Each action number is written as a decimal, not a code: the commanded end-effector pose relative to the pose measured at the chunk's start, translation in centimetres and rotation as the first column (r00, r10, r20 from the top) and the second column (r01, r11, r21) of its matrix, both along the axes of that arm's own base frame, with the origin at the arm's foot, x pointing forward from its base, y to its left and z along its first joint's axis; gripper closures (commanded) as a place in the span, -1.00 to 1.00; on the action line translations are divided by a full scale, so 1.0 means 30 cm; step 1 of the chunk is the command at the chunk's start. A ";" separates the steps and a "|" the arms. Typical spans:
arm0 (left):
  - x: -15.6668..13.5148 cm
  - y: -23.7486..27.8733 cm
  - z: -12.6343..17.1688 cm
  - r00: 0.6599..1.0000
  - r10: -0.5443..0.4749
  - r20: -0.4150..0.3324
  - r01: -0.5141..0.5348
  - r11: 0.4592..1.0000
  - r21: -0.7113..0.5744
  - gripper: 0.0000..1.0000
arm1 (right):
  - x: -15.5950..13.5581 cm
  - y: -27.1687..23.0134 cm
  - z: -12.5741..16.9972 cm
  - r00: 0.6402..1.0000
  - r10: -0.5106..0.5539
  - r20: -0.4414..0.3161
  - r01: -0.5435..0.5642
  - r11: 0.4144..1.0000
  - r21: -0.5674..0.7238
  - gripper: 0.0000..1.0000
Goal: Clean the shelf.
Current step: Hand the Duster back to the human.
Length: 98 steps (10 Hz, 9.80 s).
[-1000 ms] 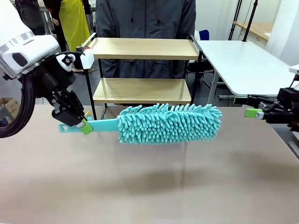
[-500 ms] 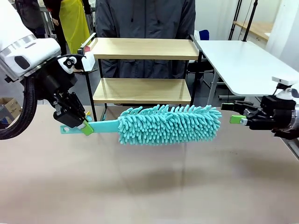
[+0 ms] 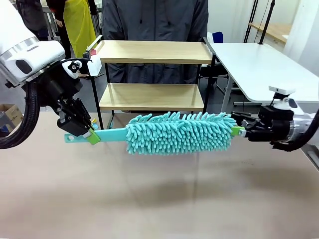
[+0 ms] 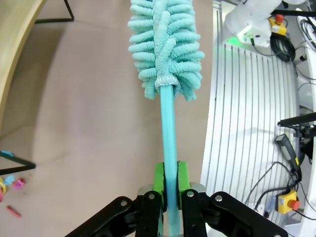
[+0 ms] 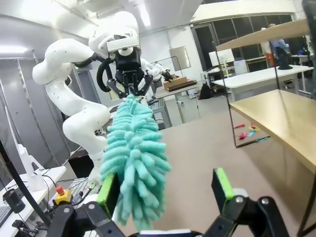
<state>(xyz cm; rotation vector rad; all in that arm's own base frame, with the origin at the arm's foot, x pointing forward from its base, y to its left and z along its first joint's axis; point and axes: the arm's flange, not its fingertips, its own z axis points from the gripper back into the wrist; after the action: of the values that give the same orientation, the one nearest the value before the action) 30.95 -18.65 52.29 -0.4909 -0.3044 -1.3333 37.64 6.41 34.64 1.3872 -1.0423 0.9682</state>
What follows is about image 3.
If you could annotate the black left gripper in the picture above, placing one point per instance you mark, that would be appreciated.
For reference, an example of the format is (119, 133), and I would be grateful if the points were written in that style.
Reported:
(59, 90)

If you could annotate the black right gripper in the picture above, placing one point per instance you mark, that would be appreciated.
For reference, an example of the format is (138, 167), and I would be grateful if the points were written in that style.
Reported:
(276, 127)

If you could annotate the teal chenille duster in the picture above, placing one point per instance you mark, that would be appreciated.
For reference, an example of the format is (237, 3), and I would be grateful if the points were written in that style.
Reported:
(174, 134)

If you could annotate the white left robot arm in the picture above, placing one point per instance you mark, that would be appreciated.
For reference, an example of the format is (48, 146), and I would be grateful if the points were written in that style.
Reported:
(22, 37)

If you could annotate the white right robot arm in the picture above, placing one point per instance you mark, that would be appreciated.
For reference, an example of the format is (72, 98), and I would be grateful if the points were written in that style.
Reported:
(302, 122)

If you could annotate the two-tier wooden shelf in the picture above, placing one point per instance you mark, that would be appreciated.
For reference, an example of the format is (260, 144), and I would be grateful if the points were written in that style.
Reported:
(149, 97)

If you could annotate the large white rounded table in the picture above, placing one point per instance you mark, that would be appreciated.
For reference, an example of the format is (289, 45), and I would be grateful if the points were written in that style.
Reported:
(249, 64)

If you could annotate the cardboard box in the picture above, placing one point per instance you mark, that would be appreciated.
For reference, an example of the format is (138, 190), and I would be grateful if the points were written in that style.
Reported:
(11, 113)

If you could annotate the bystander in yellow apron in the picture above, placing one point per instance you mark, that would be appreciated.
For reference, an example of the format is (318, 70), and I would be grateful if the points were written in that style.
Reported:
(77, 25)

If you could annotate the wooden top table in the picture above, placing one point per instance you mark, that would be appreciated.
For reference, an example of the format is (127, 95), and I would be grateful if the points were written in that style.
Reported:
(274, 30)

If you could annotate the black stand pole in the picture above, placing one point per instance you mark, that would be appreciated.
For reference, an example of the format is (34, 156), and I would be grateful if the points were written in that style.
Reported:
(268, 20)

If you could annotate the black tripod legs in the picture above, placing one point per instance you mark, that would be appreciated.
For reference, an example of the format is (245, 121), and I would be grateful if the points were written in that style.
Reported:
(251, 17)

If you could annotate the bystander in dark clothes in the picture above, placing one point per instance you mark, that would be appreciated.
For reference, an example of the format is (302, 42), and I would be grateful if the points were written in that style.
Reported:
(36, 15)

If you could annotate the person in grey jacket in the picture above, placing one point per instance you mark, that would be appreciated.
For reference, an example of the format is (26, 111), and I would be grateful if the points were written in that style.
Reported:
(154, 20)

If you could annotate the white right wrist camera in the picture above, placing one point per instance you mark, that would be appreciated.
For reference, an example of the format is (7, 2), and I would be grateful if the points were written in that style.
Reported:
(281, 89)

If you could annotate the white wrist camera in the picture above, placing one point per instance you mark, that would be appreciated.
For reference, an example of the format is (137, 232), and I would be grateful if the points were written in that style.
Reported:
(94, 66)
(281, 89)

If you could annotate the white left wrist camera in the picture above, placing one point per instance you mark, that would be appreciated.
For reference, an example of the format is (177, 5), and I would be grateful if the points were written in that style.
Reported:
(94, 66)

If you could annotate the grey metal base plate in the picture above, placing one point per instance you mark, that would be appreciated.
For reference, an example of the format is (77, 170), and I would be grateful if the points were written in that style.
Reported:
(314, 159)

